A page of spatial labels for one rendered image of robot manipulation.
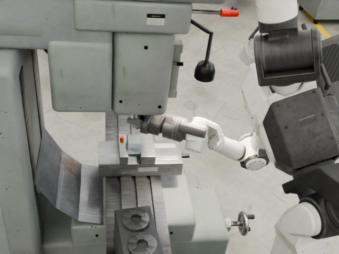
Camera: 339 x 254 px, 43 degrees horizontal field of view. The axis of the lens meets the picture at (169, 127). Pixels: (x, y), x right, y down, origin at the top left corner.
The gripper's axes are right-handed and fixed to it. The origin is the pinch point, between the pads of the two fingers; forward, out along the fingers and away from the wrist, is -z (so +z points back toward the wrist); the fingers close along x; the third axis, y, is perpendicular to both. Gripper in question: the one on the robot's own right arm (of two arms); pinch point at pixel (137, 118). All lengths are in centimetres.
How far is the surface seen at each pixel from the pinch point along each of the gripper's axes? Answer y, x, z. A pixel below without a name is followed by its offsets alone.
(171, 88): -14.5, -2.8, 10.9
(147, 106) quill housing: -12.4, 8.3, 6.0
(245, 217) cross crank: 58, -21, 48
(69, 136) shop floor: 122, -109, -94
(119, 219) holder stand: 14.3, 35.4, 8.3
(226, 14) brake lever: -46, 1, 26
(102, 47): -35.1, 16.3, -6.3
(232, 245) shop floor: 124, -57, 47
